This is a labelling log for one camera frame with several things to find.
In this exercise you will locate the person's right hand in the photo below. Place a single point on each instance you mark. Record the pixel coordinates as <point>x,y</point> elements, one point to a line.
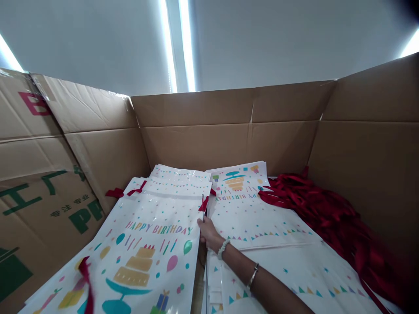
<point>212,236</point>

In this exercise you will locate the thin metal threading needle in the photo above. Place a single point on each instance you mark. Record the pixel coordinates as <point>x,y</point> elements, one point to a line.
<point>203,213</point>

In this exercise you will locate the red ribbon loop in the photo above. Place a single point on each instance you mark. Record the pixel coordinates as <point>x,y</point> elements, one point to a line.
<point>204,203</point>
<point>87,278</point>
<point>114,193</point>
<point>137,189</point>

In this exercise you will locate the pile of white birthday bags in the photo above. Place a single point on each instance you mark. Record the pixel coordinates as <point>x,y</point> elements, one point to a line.
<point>147,229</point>
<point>262,222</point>

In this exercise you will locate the large brown cardboard box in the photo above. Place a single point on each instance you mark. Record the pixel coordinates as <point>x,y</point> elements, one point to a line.
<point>222,137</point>

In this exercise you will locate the pile of red ribbons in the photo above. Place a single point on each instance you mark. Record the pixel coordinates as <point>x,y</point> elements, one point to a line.
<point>327,209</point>

